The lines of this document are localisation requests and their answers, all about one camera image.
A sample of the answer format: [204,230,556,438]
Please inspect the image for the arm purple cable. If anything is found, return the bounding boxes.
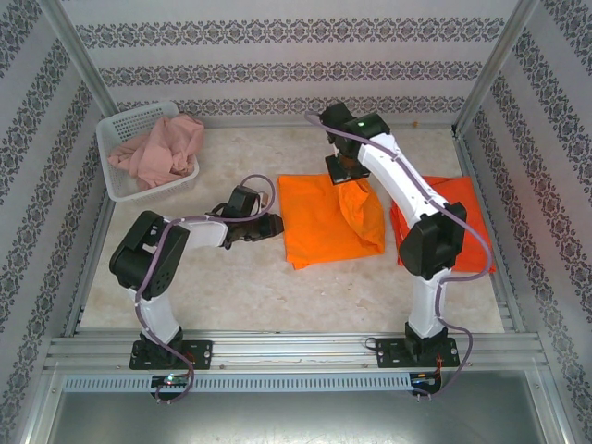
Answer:
[303,109,493,404]
[134,174,279,406]

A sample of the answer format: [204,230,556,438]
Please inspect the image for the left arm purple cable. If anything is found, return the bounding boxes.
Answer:
[134,174,279,406]

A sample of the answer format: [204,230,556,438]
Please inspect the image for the red-orange shorts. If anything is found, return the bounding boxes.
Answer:
[389,175,499,277]

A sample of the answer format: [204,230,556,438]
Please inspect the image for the light orange shorts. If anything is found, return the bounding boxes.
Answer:
[277,172,387,272]

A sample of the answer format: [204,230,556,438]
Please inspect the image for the white perforated plastic basket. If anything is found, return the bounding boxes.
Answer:
[95,100,201,204]

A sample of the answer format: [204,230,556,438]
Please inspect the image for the long aluminium frame rail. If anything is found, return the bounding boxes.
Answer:
[203,120,458,132]

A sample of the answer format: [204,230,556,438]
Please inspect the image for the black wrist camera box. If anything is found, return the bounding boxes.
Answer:
[322,103,356,135]
[229,184,264,216]

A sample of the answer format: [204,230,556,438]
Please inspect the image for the grey sheet metal panel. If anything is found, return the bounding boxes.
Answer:
[43,369,573,444]

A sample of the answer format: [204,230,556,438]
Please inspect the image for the slotted grey cable duct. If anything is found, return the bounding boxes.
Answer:
[62,373,413,392]

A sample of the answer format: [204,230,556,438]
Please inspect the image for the right black wrist camera box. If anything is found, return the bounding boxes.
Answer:
[322,103,356,135]

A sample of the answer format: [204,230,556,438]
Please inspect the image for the aluminium mounting rail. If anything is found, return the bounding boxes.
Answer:
[43,329,545,372]

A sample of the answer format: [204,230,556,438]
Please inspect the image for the left black wrist camera box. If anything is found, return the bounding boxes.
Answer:
[229,184,264,216]

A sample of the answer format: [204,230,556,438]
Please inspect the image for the aluminium frame post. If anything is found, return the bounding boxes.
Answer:
[454,0,543,136]
[41,0,119,124]

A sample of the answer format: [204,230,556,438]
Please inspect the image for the pink shorts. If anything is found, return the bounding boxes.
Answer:
[105,112,206,191]

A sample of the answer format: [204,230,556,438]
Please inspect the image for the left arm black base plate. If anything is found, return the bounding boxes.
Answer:
[129,339,214,371]

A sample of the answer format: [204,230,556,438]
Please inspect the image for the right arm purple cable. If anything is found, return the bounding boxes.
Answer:
[303,109,493,404]

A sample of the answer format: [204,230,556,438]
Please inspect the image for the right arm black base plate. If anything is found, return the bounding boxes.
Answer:
[375,336,462,370]

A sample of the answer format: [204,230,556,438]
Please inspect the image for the left small circuit board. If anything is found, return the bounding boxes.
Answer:
[151,375,191,389]

